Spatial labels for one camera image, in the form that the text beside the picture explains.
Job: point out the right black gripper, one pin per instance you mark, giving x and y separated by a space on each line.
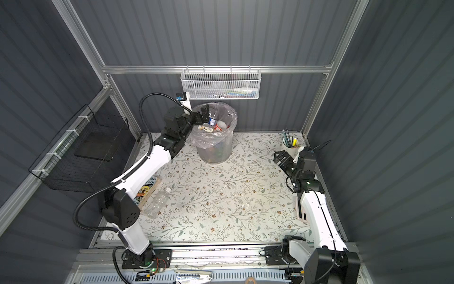
288 160

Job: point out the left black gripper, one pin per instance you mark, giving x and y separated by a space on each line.
203 117

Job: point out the clear crushed plastic bottle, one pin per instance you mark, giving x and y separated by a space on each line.
153 209

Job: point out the water bottle blue label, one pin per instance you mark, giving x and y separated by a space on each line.
213 117

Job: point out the clear bottle red label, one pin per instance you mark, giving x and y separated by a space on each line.
220 126

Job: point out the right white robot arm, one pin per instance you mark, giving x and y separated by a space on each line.
328 260

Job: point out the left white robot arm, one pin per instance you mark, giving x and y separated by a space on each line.
119 207

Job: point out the clear plastic bin liner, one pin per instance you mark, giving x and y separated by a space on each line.
226 113

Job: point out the grey mesh waste bin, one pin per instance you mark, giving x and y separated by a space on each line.
213 147

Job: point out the white pen holder cup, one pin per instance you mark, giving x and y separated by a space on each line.
293 150

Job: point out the white glue bottle in basket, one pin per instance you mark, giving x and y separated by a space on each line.
247 91

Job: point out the pink calculator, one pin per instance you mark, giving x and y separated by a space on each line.
300 213

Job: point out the treehouse children's book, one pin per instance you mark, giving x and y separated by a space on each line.
146 191

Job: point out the white wire wall basket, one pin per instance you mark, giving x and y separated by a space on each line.
219 84

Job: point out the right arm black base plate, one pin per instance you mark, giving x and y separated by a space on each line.
277 255

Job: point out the black wire wall basket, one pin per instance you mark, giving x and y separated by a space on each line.
88 156

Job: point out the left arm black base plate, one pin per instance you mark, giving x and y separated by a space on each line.
150 259

